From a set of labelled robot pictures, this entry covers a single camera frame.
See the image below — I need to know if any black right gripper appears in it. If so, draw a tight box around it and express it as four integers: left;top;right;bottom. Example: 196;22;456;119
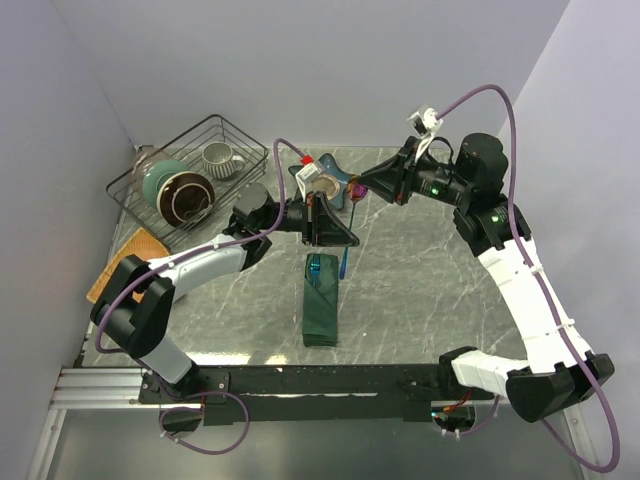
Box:
356;136;472;207

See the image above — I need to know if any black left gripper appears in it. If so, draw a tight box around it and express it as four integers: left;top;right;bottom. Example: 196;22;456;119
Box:
258;191;358;248

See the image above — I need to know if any blue metal fork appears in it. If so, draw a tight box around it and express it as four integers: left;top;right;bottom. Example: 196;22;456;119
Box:
309;254;321;288

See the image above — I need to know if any iridescent rainbow metal spoon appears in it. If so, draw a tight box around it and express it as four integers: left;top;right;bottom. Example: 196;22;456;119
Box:
339;181;368;280

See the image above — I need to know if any dark green cloth napkin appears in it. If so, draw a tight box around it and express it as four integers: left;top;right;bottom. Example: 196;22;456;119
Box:
302;254;339;347

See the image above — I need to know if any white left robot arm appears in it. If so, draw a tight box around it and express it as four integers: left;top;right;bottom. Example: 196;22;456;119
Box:
90;183;359;402

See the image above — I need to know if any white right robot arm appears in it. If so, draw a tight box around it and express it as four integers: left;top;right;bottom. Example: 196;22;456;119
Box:
358;133;614;423

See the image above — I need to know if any blue star-shaped ceramic dish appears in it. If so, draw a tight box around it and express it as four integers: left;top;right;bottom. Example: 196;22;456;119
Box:
311;153;353;211

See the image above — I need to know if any striped grey ceramic mug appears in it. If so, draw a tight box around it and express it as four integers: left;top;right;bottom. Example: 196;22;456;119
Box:
201;142;246;180

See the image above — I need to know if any dark brown ceramic bowl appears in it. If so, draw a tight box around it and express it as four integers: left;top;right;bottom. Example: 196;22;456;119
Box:
156;171;215;227

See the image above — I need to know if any green ceramic bowl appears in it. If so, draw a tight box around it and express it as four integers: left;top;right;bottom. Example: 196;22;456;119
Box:
142;159;189;207

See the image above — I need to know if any orange woven fan-shaped mat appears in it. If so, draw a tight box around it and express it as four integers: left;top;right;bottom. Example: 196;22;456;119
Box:
86;228;170;304

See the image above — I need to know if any clear glass jar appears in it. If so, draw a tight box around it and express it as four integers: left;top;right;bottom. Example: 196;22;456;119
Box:
130;146;165;196

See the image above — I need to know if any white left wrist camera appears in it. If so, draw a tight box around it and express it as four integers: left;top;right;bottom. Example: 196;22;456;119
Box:
294;155;332;200

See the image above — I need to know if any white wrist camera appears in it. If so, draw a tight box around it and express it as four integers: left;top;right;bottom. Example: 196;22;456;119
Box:
294;155;332;200
407;106;443;157

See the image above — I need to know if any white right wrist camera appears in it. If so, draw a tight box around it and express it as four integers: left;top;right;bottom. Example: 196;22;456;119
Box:
407;106;443;157

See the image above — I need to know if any black wire dish rack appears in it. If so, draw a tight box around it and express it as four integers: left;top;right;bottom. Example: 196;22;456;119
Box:
106;114;268;252

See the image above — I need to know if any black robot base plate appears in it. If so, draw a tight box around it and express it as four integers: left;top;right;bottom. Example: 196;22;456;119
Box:
138;364;494;426

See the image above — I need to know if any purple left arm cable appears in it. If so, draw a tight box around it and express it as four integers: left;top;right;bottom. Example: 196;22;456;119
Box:
93;138;314;456

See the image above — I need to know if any aluminium frame rail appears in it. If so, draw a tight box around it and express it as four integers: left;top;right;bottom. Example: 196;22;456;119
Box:
49;367;142;410

